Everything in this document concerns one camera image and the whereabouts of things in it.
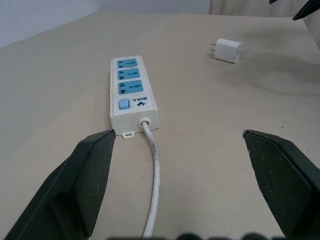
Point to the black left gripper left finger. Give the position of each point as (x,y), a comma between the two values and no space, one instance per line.
(75,185)

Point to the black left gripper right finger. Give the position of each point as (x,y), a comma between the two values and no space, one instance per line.
(287,180)

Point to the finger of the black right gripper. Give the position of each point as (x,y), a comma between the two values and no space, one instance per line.
(273,1)
(310,10)

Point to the white plug adapter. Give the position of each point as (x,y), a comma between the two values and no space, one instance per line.
(228,51)

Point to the white power strip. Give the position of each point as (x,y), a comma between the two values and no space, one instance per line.
(133,100)

